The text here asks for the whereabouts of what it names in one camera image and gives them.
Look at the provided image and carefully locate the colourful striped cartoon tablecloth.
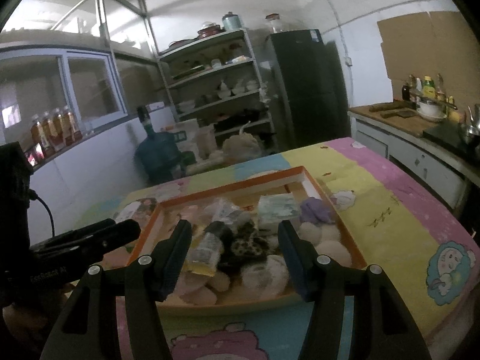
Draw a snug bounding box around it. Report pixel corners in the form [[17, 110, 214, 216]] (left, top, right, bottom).
[[74, 136, 480, 360]]

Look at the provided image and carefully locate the metal storage shelf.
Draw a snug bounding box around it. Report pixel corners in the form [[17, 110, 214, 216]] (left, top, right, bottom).
[[157, 28, 278, 154]]

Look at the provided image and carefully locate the leopard print scrunchie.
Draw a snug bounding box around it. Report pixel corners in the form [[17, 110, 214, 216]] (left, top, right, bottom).
[[216, 222, 272, 278]]

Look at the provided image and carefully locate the black refrigerator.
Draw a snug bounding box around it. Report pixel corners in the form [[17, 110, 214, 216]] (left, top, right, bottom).
[[265, 29, 350, 148]]

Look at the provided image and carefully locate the yellow oil bottle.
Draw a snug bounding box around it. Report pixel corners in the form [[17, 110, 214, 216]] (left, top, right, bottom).
[[421, 76, 436, 99]]

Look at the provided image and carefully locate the red lidded pot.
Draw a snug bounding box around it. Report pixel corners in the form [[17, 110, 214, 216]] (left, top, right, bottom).
[[197, 22, 223, 39]]

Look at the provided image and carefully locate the sliding glass window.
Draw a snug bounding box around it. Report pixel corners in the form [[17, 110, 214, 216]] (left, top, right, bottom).
[[1, 42, 128, 148]]

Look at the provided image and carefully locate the phone showing video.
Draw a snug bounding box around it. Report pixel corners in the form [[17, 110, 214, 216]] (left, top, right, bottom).
[[24, 143, 45, 167]]

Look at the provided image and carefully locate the brown cardboard sheet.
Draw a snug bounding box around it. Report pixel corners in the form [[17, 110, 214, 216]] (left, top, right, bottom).
[[377, 11, 479, 109]]

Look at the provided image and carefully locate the blue water jug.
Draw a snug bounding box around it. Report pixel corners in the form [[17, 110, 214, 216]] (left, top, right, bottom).
[[135, 106, 185, 185]]

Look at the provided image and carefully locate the glass jar on fridge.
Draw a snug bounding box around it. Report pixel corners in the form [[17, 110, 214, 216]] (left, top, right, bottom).
[[265, 13, 285, 33]]

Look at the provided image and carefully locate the teal pot on shelf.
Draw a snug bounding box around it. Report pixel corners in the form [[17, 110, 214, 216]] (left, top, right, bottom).
[[222, 11, 242, 31]]

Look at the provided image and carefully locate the white bowl on counter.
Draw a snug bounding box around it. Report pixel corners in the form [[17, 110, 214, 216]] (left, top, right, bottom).
[[416, 99, 447, 122]]

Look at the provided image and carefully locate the black cable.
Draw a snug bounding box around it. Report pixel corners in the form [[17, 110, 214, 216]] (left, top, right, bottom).
[[28, 190, 56, 237]]

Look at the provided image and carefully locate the blue white wipes packet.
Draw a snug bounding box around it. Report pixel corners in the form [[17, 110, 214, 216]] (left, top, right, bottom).
[[209, 197, 251, 232]]

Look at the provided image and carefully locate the cream plush teddy bear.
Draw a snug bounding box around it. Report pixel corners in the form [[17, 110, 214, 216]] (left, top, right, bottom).
[[298, 222, 352, 267]]

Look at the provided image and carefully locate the white bucket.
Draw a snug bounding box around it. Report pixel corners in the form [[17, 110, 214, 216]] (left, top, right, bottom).
[[170, 119, 201, 163]]

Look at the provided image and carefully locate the floral tissue box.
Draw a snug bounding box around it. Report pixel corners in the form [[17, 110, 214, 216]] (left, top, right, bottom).
[[114, 197, 157, 228]]

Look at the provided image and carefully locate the green tissue packet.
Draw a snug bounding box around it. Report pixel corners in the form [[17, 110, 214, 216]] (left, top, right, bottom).
[[257, 193, 300, 234]]

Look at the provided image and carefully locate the kitchen counter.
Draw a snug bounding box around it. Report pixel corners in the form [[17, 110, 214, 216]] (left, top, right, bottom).
[[348, 106, 479, 213]]

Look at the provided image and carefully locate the white plastic bag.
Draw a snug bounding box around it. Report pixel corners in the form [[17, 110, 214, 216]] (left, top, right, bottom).
[[222, 122, 263, 165]]

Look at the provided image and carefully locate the orange cardboard tray box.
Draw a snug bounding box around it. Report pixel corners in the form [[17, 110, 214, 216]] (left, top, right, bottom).
[[129, 166, 366, 316]]

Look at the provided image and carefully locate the metal kettle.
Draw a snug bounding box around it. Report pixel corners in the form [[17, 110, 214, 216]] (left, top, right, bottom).
[[460, 103, 480, 145]]

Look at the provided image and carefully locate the amber glass jar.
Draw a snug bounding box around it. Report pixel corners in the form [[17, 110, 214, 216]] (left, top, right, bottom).
[[42, 111, 64, 152], [31, 114, 55, 158], [53, 108, 73, 146], [64, 106, 83, 142]]

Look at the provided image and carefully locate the white floral scrunchie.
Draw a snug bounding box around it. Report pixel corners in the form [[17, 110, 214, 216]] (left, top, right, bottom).
[[241, 254, 290, 300]]

